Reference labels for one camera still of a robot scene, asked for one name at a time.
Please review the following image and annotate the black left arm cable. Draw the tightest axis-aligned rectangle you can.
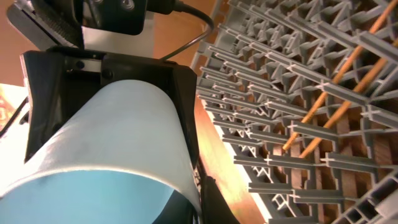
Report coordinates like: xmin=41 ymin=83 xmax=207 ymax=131
xmin=147 ymin=0 xmax=215 ymax=62

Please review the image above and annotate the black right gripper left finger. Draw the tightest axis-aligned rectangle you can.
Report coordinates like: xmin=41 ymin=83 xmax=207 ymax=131
xmin=21 ymin=51 xmax=103 ymax=162

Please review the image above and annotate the right wooden chopstick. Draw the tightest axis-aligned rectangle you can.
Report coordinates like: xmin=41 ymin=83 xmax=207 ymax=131
xmin=299 ymin=58 xmax=387 ymax=158

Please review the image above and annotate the grey dishwasher rack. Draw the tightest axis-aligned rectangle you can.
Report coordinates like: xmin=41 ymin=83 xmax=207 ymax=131
xmin=192 ymin=0 xmax=397 ymax=223

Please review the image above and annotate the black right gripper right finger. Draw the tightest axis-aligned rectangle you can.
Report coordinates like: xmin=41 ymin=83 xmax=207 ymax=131
xmin=101 ymin=54 xmax=238 ymax=223

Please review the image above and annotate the wooden chopstick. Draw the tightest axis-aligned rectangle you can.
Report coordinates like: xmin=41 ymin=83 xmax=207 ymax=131
xmin=282 ymin=0 xmax=397 ymax=151
xmin=299 ymin=58 xmax=387 ymax=158

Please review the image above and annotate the left wooden chopstick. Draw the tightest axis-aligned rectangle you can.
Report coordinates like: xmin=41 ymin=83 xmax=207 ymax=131
xmin=282 ymin=0 xmax=397 ymax=151

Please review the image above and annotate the light blue plastic cup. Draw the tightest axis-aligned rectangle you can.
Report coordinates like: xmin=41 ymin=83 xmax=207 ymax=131
xmin=1 ymin=80 xmax=202 ymax=223

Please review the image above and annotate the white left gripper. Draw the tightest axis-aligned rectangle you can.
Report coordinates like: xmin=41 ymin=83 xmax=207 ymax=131
xmin=6 ymin=0 xmax=154 ymax=58

